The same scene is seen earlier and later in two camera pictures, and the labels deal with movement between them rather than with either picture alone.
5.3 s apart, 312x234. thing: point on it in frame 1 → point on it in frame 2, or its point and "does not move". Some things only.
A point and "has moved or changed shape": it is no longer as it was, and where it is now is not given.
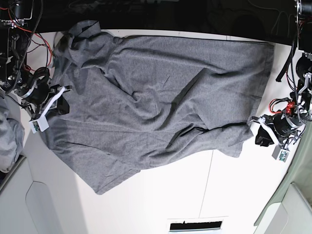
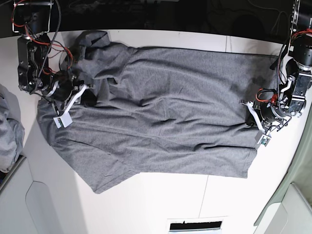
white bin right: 289,211 does not move
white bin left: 43,195 does not move
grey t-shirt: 138,103 has moved or changed shape
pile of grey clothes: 12,134 does not move
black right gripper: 282,127 → 268,113
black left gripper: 34,91 → 62,85
